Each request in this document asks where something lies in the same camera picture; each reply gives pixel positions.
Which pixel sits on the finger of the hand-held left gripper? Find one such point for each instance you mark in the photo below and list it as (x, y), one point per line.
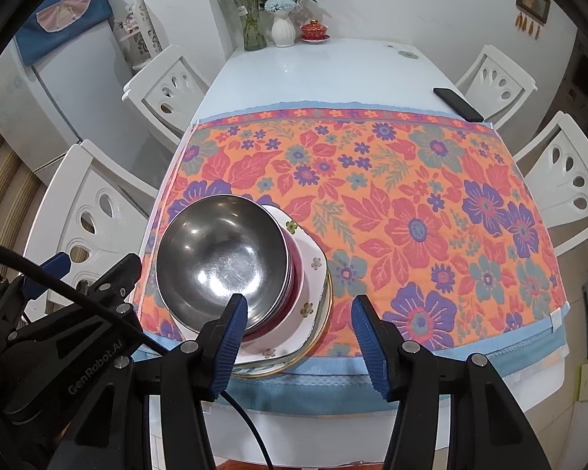
(120, 279)
(49, 271)

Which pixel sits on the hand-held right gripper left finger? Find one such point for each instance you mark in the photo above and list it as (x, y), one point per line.
(228, 347)

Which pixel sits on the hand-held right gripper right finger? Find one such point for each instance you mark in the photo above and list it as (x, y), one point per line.
(372, 347)

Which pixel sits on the round blue leaf plate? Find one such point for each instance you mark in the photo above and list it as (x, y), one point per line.
(321, 330)

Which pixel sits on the red steel bowl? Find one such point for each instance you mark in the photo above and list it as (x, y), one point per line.
(288, 274)

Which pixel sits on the blue steel bowl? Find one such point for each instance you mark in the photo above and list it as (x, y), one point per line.
(215, 249)

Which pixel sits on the square white flowered plate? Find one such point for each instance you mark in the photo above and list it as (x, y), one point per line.
(313, 264)

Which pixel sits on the white dining chair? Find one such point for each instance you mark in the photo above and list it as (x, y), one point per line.
(514, 64)
(59, 205)
(585, 132)
(149, 93)

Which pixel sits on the floral orange tablecloth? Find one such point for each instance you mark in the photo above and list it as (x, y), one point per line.
(397, 196)

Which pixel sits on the white refrigerator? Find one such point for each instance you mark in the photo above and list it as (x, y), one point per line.
(78, 88)

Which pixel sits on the blue fridge cover cloth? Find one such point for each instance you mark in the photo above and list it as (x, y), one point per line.
(39, 44)

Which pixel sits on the white ornate rack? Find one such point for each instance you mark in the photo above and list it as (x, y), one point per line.
(137, 34)

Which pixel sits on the black smartphone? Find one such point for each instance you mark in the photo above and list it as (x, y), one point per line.
(458, 104)

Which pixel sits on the clear glass vase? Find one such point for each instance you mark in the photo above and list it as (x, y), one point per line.
(254, 34)

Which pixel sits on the small floral coaster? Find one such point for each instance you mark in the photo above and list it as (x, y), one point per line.
(406, 54)

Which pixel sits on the white ribbed vase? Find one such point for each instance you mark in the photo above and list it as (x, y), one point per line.
(282, 32)

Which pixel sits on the red lidded tea cup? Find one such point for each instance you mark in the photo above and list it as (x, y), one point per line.
(315, 32)

